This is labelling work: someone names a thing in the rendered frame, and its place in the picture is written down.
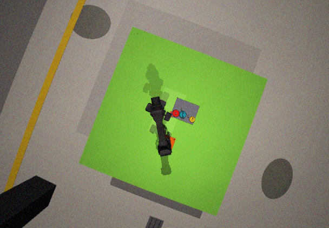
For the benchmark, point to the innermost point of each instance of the teal gear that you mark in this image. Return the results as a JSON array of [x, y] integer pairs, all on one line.
[[182, 114]]

